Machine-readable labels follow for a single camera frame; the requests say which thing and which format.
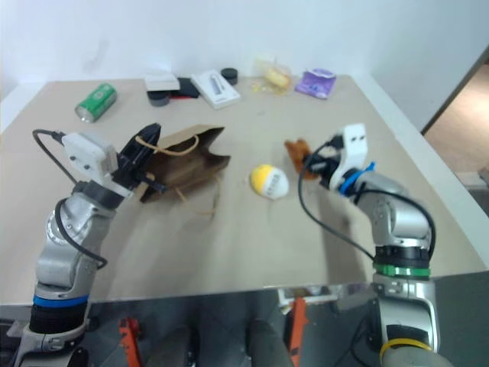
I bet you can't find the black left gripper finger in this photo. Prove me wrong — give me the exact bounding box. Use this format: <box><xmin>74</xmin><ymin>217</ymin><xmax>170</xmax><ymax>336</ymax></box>
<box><xmin>134</xmin><ymin>171</ymin><xmax>168</xmax><ymax>193</ymax></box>
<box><xmin>129</xmin><ymin>122</ymin><xmax>163</xmax><ymax>161</ymax></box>

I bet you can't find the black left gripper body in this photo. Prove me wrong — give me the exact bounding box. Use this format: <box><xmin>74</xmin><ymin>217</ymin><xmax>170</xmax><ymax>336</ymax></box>
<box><xmin>112</xmin><ymin>144</ymin><xmax>151</xmax><ymax>190</ymax></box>

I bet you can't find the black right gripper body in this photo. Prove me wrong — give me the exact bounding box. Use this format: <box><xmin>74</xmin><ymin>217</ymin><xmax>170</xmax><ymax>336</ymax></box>
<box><xmin>309</xmin><ymin>148</ymin><xmax>342</xmax><ymax>189</ymax></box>

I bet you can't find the brown plush toy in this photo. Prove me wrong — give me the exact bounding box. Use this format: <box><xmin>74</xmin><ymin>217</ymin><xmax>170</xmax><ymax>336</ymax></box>
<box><xmin>283</xmin><ymin>138</ymin><xmax>322</xmax><ymax>181</ymax></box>

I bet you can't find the brown paper bag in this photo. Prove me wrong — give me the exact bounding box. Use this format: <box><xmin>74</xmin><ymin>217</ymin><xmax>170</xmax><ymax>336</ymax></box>
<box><xmin>134</xmin><ymin>125</ymin><xmax>232</xmax><ymax>216</ymax></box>

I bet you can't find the yellow and white plush toy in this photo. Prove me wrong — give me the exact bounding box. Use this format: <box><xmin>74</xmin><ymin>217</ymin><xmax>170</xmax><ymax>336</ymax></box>
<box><xmin>249</xmin><ymin>164</ymin><xmax>290</xmax><ymax>200</ymax></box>

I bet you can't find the clear bag with yellow snack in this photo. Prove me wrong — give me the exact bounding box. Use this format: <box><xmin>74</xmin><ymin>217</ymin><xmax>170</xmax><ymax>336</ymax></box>
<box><xmin>251</xmin><ymin>56</ymin><xmax>298</xmax><ymax>95</ymax></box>

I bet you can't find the dark grey round container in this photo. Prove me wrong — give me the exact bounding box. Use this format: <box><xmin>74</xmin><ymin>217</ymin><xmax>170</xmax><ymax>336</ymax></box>
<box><xmin>147</xmin><ymin>90</ymin><xmax>171</xmax><ymax>108</ymax></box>

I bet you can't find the small white box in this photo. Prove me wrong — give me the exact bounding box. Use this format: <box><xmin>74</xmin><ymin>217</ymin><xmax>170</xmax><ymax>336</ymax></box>
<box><xmin>144</xmin><ymin>72</ymin><xmax>180</xmax><ymax>93</ymax></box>

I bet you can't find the green drink can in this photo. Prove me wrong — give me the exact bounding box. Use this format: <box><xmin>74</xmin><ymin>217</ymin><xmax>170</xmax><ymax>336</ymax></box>
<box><xmin>74</xmin><ymin>83</ymin><xmax>118</xmax><ymax>124</ymax></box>

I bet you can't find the flat black case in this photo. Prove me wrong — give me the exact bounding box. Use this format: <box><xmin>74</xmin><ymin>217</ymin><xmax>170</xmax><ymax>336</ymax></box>
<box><xmin>176</xmin><ymin>77</ymin><xmax>201</xmax><ymax>101</ymax></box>

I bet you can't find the purple foil packet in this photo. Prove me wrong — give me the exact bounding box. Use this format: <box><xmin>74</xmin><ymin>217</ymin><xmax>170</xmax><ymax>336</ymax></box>
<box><xmin>294</xmin><ymin>67</ymin><xmax>338</xmax><ymax>101</ymax></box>

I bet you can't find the long white box with print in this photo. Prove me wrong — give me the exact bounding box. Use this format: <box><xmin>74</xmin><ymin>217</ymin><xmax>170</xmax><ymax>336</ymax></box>
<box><xmin>190</xmin><ymin>69</ymin><xmax>242</xmax><ymax>111</ymax></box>

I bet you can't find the orange clamp under table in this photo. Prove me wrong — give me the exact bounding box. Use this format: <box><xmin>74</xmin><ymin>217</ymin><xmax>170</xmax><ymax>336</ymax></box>
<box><xmin>287</xmin><ymin>296</ymin><xmax>307</xmax><ymax>367</ymax></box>
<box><xmin>117</xmin><ymin>316</ymin><xmax>143</xmax><ymax>367</ymax></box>

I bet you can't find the blue wrist cable tie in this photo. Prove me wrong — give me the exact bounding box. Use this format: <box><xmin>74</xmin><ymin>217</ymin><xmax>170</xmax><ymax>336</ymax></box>
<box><xmin>338</xmin><ymin>161</ymin><xmax>377</xmax><ymax>196</ymax></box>

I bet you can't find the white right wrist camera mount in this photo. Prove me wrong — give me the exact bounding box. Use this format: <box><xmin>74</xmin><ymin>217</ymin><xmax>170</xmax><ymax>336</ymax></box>
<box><xmin>329</xmin><ymin>122</ymin><xmax>368</xmax><ymax>193</ymax></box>

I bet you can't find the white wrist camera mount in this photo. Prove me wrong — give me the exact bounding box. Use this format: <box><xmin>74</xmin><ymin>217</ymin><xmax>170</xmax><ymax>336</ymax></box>
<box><xmin>329</xmin><ymin>122</ymin><xmax>368</xmax><ymax>193</ymax></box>
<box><xmin>61</xmin><ymin>131</ymin><xmax>118</xmax><ymax>184</ymax></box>

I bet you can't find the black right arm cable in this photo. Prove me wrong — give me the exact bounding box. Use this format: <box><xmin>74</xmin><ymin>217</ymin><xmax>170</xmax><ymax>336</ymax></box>
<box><xmin>297</xmin><ymin>140</ymin><xmax>436</xmax><ymax>265</ymax></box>

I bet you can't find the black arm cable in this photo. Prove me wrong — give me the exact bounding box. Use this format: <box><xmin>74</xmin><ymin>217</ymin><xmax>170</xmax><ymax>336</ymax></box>
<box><xmin>297</xmin><ymin>140</ymin><xmax>436</xmax><ymax>265</ymax></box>
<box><xmin>32</xmin><ymin>128</ymin><xmax>108</xmax><ymax>270</ymax></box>

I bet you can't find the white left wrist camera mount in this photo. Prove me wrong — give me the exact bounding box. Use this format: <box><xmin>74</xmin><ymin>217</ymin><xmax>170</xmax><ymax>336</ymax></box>
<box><xmin>61</xmin><ymin>131</ymin><xmax>118</xmax><ymax>184</ymax></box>

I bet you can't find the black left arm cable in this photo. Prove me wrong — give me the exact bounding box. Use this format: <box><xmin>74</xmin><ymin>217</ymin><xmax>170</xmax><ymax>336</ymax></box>
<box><xmin>32</xmin><ymin>128</ymin><xmax>108</xmax><ymax>270</ymax></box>

